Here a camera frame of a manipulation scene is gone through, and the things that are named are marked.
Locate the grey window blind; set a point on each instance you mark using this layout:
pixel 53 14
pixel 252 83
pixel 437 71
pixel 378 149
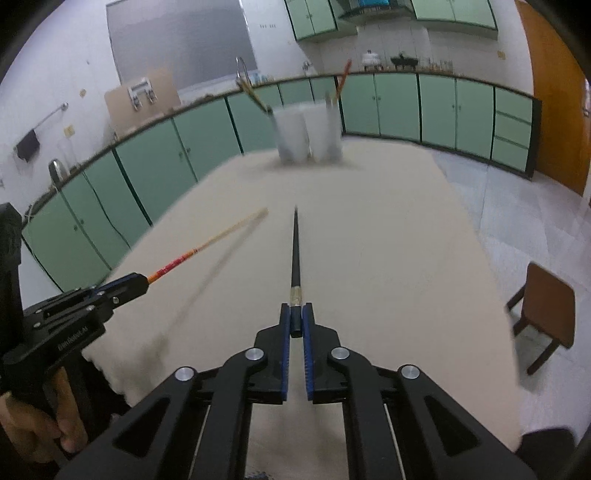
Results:
pixel 184 37

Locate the metal towel rail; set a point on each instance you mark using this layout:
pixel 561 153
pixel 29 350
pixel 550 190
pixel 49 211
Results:
pixel 51 116

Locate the green lower kitchen cabinets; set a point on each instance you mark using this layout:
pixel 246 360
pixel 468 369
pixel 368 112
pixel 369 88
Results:
pixel 397 106

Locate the small wall tap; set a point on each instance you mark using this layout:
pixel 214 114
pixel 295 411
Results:
pixel 308 67

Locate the metal kettle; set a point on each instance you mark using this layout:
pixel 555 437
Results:
pixel 57 171

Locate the white plastic utensil holder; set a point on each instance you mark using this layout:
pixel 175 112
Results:
pixel 325 134
pixel 291 136

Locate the chrome sink faucet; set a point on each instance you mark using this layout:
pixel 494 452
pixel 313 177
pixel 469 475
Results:
pixel 241 67

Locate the black chair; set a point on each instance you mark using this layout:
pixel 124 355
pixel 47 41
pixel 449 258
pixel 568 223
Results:
pixel 547 454

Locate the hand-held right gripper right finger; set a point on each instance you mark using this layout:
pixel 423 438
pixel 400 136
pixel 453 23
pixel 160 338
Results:
pixel 307 364

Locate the metal hook rack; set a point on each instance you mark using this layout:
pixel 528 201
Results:
pixel 141 94

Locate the green upper cabinet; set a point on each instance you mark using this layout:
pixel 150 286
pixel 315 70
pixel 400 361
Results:
pixel 314 18
pixel 455 11

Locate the cardboard sheet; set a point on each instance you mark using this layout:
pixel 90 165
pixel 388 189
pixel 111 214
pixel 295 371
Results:
pixel 166 92

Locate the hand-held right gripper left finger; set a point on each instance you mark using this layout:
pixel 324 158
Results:
pixel 285 360

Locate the dark hanging cloth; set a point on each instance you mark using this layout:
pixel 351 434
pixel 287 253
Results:
pixel 27 146

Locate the white cooking pot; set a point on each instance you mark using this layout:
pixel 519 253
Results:
pixel 371 60

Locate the range hood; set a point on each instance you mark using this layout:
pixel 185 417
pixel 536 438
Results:
pixel 374 11

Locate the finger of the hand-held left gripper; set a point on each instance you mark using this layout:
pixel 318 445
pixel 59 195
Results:
pixel 127 297
pixel 124 282

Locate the glass jars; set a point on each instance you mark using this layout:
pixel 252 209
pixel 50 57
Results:
pixel 436 67

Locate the person's left hand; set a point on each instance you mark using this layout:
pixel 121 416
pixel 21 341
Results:
pixel 69 415

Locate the brown wooden stool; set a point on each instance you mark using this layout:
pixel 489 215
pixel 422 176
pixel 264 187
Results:
pixel 549 300

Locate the black wok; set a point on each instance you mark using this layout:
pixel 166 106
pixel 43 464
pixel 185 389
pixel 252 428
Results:
pixel 404 61

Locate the red floral bamboo chopstick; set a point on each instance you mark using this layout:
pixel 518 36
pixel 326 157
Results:
pixel 184 257

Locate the wooden door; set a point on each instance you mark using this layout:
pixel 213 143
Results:
pixel 558 106

